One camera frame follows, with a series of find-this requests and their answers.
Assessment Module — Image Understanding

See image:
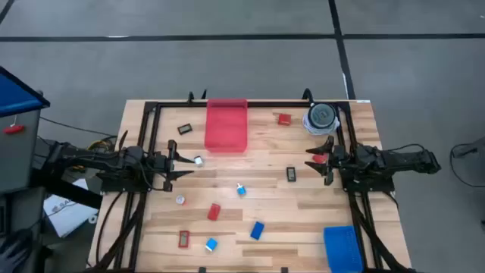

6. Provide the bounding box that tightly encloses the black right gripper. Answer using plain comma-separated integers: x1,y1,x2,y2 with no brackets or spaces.
304,134,359,187

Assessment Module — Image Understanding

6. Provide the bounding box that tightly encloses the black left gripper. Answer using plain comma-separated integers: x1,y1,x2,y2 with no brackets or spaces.
151,139,196,193

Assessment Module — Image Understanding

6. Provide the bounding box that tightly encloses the red rectangular block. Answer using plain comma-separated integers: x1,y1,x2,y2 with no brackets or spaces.
206,202,222,221

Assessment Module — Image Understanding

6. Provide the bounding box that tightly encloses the blue rectangular block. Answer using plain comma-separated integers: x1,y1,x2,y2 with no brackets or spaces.
249,221,265,241

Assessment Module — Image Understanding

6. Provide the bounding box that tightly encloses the white cylinder with black top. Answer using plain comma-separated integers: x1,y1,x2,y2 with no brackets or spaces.
307,102,338,130

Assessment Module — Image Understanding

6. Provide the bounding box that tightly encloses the red translucent plastic bin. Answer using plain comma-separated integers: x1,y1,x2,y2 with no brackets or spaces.
203,98,249,154

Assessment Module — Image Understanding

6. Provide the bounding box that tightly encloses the blue plastic bin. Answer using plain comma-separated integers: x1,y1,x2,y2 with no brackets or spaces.
323,225,365,273

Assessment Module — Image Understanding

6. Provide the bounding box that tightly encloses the black diagonal beam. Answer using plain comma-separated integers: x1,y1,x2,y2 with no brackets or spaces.
32,172,103,209

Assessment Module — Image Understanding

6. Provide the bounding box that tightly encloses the white printed cardboard box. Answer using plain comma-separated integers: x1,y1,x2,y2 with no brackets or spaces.
42,177,100,239

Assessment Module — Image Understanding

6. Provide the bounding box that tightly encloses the grey chair base leg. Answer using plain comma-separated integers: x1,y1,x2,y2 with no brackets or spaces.
450,136,485,158

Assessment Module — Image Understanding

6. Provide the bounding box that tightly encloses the grey desk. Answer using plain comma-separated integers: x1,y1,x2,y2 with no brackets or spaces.
0,185,46,273

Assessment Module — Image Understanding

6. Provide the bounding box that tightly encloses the grey metal cabinet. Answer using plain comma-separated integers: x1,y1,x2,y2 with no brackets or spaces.
0,108,42,194

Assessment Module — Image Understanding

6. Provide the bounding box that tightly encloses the red tag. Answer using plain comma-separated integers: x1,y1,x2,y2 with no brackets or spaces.
2,124,26,136

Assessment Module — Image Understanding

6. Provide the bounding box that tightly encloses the monitor with blue screen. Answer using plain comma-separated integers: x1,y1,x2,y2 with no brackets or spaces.
0,66,51,118

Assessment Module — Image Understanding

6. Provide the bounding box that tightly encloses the person's hand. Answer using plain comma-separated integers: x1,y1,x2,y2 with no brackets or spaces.
0,227,34,273

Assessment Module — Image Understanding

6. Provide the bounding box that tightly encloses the yellow connector cable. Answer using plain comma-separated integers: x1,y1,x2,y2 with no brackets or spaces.
86,138,114,152

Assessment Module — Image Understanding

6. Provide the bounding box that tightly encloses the black aluminium table frame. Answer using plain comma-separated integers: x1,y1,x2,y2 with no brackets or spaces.
81,99,418,273

